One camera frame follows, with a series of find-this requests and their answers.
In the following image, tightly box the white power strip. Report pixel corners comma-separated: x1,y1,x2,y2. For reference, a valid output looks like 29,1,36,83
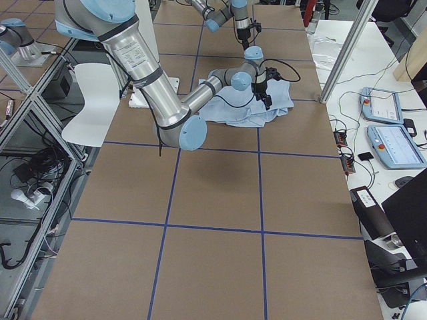
11,187,53,210

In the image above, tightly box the black monitor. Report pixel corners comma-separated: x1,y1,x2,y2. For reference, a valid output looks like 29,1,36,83
382,170,426,265

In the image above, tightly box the orange circuit board lower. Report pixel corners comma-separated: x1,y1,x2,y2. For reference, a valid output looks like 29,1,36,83
340,154,356,175

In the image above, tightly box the small black phone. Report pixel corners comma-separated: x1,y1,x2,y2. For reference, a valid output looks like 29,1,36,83
358,152,374,161

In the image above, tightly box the aluminium frame post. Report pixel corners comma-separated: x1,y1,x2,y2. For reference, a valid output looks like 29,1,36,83
319,0,378,104

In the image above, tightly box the orange circuit board upper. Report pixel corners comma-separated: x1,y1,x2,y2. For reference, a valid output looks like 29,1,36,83
334,131,348,147

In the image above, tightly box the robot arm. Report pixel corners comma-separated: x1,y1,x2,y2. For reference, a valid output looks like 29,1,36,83
186,0,262,50
55,1,272,151

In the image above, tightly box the light blue button shirt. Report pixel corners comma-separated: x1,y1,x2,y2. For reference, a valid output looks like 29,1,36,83
199,79,294,127

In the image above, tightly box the lower blue teach pendant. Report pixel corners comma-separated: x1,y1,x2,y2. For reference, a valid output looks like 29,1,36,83
366,125,426,169

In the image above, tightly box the black monitor stand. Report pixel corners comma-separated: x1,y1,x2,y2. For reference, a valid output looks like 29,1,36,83
364,240,426,308

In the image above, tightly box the blue teach pendant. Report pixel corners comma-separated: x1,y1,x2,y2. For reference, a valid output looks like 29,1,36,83
360,87,404,124
366,125,426,169

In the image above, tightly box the white plastic chair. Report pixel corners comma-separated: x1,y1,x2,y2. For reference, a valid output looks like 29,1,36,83
61,63,120,147

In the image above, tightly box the black power adapter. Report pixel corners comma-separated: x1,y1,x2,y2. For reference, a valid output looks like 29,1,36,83
404,118,417,137

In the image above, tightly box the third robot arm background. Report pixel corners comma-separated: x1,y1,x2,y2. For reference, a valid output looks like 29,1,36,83
1,18,56,67

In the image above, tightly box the black computer mouse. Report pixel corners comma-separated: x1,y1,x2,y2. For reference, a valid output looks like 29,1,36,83
394,176,413,188

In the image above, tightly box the brown cardboard box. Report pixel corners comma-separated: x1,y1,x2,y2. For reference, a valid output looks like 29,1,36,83
350,186,394,239

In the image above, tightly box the upper blue teach pendant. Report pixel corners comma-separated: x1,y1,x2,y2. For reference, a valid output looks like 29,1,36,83
360,87,404,124

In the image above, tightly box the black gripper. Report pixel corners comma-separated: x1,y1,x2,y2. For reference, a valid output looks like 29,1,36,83
252,67,280,111
236,19,261,49

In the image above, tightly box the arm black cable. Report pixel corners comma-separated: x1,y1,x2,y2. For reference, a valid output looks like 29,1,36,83
156,58,301,157

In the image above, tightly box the orange circuit board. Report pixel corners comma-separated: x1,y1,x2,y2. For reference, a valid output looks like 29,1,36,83
340,154,356,175
334,131,348,147

